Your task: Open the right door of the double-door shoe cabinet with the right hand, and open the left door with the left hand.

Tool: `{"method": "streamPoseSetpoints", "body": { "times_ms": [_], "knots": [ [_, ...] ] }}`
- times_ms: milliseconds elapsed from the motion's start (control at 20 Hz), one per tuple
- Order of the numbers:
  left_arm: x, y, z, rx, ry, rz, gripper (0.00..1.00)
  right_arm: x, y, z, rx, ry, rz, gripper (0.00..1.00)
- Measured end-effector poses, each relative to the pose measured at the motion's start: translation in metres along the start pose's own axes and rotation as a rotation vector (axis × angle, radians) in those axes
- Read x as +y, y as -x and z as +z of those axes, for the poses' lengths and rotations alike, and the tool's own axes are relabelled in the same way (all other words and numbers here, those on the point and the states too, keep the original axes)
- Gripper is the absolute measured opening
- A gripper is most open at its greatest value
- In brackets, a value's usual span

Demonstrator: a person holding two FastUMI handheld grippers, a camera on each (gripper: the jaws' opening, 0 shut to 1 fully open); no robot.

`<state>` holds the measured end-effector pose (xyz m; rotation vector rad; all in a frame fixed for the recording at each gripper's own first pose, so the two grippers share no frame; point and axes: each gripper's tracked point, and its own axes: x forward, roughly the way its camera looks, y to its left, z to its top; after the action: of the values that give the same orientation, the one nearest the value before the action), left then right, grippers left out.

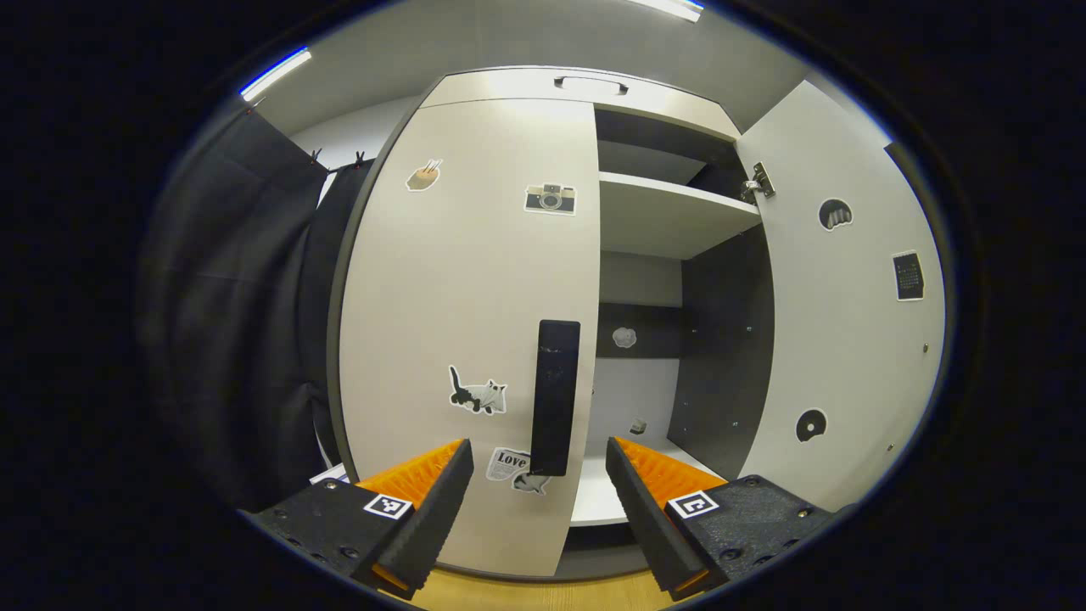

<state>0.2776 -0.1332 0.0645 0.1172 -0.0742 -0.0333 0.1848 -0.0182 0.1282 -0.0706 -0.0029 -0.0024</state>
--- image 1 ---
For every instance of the ceiling light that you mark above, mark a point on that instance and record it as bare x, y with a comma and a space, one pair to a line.
276, 73
670, 7

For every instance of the black backdrop cloth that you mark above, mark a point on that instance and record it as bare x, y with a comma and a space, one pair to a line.
237, 322

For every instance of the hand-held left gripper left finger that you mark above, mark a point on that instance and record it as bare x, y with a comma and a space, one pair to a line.
437, 518

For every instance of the beige double-door shoe cabinet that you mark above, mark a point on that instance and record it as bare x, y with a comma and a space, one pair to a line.
653, 216

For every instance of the camera sticker shoe cabinet door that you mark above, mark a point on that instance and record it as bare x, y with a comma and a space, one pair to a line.
467, 280

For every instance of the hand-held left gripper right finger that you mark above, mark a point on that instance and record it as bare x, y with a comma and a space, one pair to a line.
649, 518

